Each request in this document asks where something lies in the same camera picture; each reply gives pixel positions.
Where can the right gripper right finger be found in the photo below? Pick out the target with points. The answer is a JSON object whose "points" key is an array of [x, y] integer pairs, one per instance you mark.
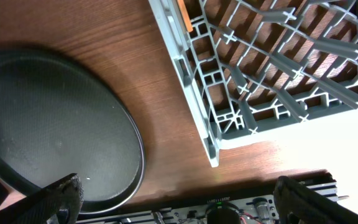
{"points": [[295, 200]]}

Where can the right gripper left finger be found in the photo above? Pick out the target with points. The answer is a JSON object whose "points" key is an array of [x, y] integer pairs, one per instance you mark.
{"points": [[59, 202]]}

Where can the wooden chopstick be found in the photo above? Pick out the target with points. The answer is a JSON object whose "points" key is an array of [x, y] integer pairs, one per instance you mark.
{"points": [[185, 15]]}

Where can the robot base with electronics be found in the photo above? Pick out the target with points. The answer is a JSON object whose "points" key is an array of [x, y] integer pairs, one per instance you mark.
{"points": [[241, 206]]}

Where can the grey dishwasher rack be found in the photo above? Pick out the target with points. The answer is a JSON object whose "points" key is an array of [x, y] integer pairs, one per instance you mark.
{"points": [[258, 70]]}

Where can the round black serving tray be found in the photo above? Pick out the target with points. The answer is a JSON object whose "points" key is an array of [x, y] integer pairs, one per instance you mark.
{"points": [[56, 118]]}

